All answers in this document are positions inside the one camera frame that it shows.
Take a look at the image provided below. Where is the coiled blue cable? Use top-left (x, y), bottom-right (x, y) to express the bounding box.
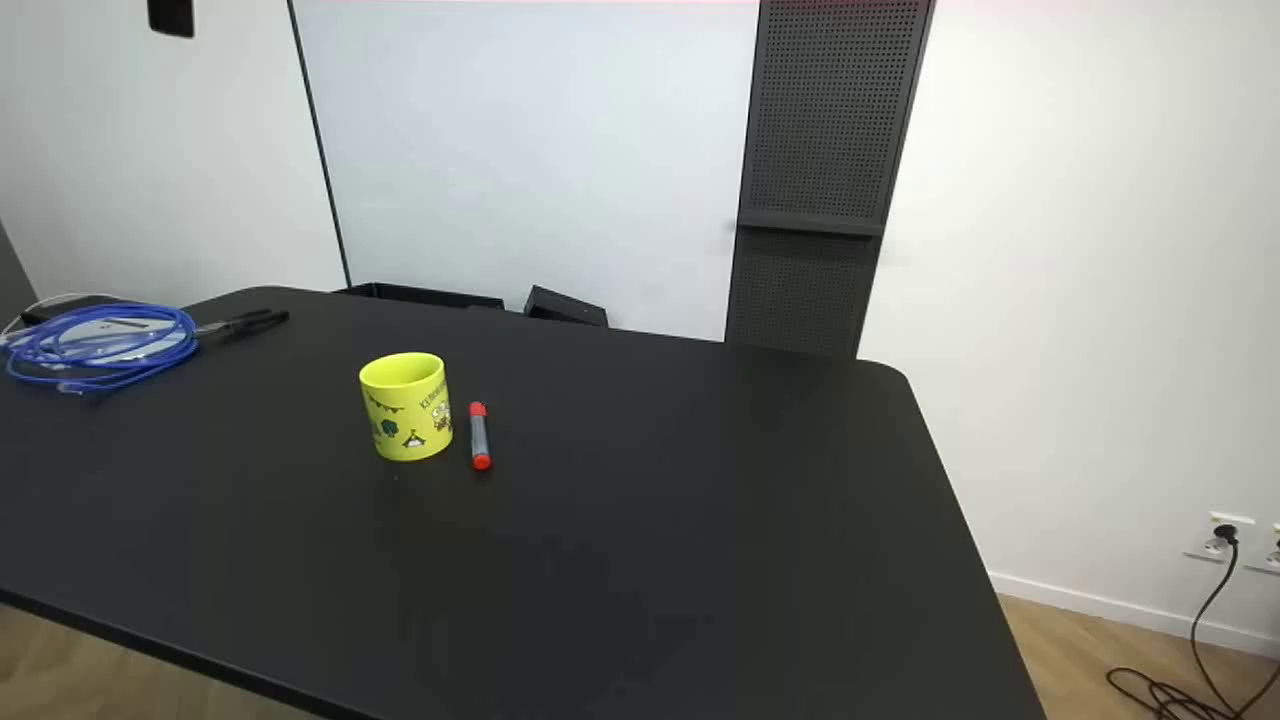
top-left (0, 295), bottom-right (203, 399)

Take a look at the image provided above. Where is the black wall mounted box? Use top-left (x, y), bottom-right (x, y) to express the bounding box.
top-left (143, 0), bottom-right (199, 39)

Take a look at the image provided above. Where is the small black box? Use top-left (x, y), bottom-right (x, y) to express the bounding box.
top-left (521, 282), bottom-right (611, 332)

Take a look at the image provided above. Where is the white whiteboard panel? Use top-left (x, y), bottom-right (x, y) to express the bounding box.
top-left (284, 0), bottom-right (764, 346)

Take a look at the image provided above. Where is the orange capped marker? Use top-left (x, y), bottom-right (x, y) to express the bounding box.
top-left (464, 396), bottom-right (494, 478)

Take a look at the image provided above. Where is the long black case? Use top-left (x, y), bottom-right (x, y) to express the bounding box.
top-left (341, 282), bottom-right (510, 317)

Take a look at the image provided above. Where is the black power cable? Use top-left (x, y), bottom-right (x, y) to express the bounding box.
top-left (1098, 525), bottom-right (1280, 720)

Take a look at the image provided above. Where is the white wall outlet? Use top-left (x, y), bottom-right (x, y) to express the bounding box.
top-left (1182, 507), bottom-right (1261, 568)
top-left (1243, 522), bottom-right (1280, 578)

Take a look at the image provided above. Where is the white baseboard strip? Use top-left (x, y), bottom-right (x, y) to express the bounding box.
top-left (991, 568), bottom-right (1280, 659)

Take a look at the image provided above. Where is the dark grey pillar panel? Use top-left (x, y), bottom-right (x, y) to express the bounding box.
top-left (718, 0), bottom-right (938, 363)

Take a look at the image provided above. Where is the yellow mug with face print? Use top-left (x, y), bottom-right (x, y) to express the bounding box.
top-left (354, 347), bottom-right (456, 469)

